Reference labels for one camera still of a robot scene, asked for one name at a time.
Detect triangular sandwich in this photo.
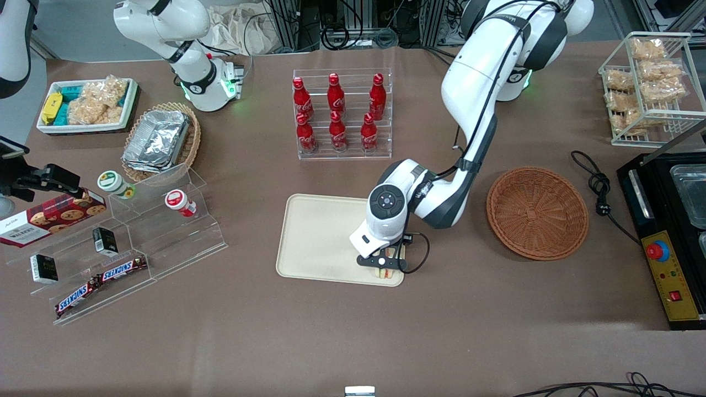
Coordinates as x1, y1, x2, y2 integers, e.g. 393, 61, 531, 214
374, 247, 407, 281

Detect beige plastic tray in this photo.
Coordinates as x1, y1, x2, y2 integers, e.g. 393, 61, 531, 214
276, 193, 408, 287

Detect oval light wicker basket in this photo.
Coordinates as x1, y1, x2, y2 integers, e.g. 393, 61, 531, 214
121, 101, 202, 184

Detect round brown wicker basket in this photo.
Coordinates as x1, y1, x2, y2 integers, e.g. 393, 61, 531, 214
486, 167, 590, 261

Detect red tartan cookie box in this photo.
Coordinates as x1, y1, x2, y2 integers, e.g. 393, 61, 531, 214
0, 189, 107, 248

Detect green lid white cup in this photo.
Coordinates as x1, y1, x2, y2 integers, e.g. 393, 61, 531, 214
98, 170, 136, 200

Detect white rectangular plastic bin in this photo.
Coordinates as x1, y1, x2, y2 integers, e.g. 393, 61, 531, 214
36, 77, 140, 135

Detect yellow snack packet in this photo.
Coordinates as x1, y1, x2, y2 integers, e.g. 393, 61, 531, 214
41, 92, 63, 125

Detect small black box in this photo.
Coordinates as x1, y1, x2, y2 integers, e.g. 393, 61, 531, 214
92, 227, 118, 257
30, 254, 59, 285

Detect clear acrylic bottle rack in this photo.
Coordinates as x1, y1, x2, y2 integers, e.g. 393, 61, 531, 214
292, 67, 393, 161

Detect clear bag of rice crackers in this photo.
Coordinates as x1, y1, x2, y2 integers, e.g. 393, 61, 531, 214
67, 75, 129, 126

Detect red cola bottle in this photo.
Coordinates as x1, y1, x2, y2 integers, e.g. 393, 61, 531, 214
296, 113, 318, 154
292, 76, 315, 121
327, 72, 346, 114
329, 110, 349, 153
360, 112, 379, 153
368, 73, 387, 121

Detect stacked aluminium foil containers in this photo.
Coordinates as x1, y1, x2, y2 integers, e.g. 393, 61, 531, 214
122, 110, 191, 175

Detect Snickers chocolate bar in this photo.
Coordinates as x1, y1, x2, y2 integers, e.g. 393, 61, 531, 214
55, 277, 100, 318
98, 255, 149, 283

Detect red lid white cup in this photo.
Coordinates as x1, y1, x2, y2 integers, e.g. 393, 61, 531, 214
164, 189, 197, 217

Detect clear acrylic stepped stand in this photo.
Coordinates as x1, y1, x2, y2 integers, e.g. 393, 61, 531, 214
6, 163, 228, 326

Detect crumpled cream cloth bag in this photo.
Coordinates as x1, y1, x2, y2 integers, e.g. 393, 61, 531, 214
207, 4, 288, 56

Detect bagged fried snack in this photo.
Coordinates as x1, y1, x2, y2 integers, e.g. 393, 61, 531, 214
639, 59, 685, 82
630, 37, 667, 61
605, 90, 645, 111
609, 108, 650, 136
640, 77, 688, 104
605, 70, 635, 92

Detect black machine with yellow panel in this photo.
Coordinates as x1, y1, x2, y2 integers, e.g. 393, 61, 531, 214
617, 118, 706, 331

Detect steel pan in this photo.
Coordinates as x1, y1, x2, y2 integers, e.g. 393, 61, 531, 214
670, 164, 706, 230

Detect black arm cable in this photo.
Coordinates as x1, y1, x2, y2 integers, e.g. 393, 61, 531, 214
405, 0, 563, 275

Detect black coiled cable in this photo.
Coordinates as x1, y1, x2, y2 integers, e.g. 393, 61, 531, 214
321, 22, 365, 51

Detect black power cable with plug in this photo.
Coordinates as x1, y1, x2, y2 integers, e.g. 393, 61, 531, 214
570, 150, 644, 246

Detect aluminium frame rack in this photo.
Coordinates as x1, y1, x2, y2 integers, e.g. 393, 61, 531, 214
265, 0, 469, 51

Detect black cables bundle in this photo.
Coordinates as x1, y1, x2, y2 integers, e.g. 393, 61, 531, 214
513, 372, 706, 397

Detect white wire basket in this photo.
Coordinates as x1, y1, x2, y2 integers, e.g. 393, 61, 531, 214
598, 31, 706, 148

